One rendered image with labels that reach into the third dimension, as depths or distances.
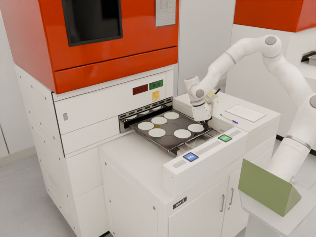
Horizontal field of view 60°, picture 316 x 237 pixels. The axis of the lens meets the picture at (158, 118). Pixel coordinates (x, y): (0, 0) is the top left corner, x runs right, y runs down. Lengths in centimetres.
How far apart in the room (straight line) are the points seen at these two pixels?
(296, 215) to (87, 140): 113
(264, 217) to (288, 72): 69
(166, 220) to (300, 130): 73
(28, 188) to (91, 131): 136
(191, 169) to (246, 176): 25
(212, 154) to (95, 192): 86
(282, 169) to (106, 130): 99
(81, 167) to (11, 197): 122
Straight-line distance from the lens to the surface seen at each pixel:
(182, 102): 187
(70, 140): 160
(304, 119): 135
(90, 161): 173
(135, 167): 150
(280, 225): 130
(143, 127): 169
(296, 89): 146
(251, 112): 180
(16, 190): 289
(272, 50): 151
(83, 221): 198
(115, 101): 164
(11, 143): 319
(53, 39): 135
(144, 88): 173
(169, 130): 165
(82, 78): 144
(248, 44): 160
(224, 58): 159
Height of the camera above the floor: 173
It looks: 28 degrees down
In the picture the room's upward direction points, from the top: straight up
